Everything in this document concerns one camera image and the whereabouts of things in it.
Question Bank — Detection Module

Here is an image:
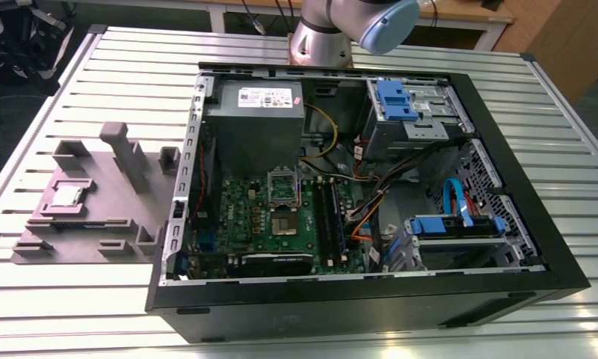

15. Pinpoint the grey metal disk bay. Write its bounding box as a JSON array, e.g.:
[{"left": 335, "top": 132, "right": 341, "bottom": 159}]
[{"left": 386, "top": 218, "right": 535, "bottom": 273}]

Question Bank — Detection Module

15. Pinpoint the black white wire bundle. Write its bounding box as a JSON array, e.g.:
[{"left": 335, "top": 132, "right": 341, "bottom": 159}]
[{"left": 301, "top": 164, "right": 379, "bottom": 184}]

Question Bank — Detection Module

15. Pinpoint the orange data cable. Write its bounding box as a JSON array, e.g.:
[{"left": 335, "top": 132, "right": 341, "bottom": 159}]
[{"left": 350, "top": 194, "right": 386, "bottom": 241}]

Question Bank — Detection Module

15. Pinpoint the black cable silver plug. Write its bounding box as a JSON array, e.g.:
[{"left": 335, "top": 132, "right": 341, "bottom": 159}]
[{"left": 242, "top": 0, "right": 271, "bottom": 36}]

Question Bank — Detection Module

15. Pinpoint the black case fan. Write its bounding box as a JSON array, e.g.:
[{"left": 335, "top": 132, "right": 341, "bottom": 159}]
[{"left": 187, "top": 123, "right": 219, "bottom": 230}]

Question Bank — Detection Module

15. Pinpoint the black PC case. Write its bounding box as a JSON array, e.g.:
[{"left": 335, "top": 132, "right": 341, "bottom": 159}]
[{"left": 143, "top": 61, "right": 593, "bottom": 344}]

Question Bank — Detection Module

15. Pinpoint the green motherboard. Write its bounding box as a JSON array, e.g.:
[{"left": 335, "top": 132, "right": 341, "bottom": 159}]
[{"left": 181, "top": 175, "right": 374, "bottom": 278}]

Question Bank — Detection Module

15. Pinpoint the hard disk blue carrier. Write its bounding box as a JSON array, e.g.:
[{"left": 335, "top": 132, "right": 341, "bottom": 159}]
[{"left": 402, "top": 215, "right": 507, "bottom": 240}]

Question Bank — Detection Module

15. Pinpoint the silver CPU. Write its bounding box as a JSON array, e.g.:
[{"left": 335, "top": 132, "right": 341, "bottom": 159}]
[{"left": 46, "top": 185, "right": 85, "bottom": 206}]

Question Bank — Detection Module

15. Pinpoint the grey parts rack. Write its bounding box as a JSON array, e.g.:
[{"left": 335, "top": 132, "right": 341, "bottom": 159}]
[{"left": 9, "top": 121, "right": 183, "bottom": 266}]

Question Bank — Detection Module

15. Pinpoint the blue flat data cable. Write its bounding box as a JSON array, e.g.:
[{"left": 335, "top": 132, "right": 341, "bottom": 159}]
[{"left": 442, "top": 178, "right": 475, "bottom": 227}]

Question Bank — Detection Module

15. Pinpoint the grey power supply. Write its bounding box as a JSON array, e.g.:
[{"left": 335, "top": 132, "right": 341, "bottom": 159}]
[{"left": 201, "top": 79, "right": 307, "bottom": 177}]

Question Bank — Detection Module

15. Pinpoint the thick black cable bundle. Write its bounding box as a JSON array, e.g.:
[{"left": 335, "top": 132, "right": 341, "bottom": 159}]
[{"left": 346, "top": 136, "right": 469, "bottom": 225}]

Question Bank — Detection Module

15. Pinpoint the grey metal drive cage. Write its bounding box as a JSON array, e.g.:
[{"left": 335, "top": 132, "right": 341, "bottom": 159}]
[{"left": 361, "top": 77, "right": 475, "bottom": 162}]

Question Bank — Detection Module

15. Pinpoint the yellow wire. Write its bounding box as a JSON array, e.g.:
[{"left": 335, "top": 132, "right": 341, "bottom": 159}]
[{"left": 298, "top": 104, "right": 339, "bottom": 162}]

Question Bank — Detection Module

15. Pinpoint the wooden desk white frame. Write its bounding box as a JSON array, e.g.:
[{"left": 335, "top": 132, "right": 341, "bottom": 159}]
[{"left": 198, "top": 0, "right": 518, "bottom": 52}]

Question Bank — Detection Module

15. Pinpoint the wooden cabinet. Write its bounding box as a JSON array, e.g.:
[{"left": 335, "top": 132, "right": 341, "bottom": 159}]
[{"left": 493, "top": 0, "right": 598, "bottom": 105}]

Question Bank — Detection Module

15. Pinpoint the blue plastic drive bracket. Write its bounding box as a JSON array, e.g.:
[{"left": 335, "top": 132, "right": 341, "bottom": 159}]
[{"left": 375, "top": 80, "right": 423, "bottom": 122}]

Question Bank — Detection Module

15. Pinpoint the metal socket cover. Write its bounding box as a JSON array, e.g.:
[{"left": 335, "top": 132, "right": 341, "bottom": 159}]
[{"left": 265, "top": 170, "right": 301, "bottom": 209}]

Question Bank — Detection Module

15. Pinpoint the black graphics card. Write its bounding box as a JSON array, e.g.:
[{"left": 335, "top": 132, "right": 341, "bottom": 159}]
[{"left": 226, "top": 252, "right": 314, "bottom": 278}]

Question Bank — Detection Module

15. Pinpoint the red black fan wire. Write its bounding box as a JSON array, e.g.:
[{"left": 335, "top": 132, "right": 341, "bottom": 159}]
[{"left": 191, "top": 136, "right": 215, "bottom": 220}]

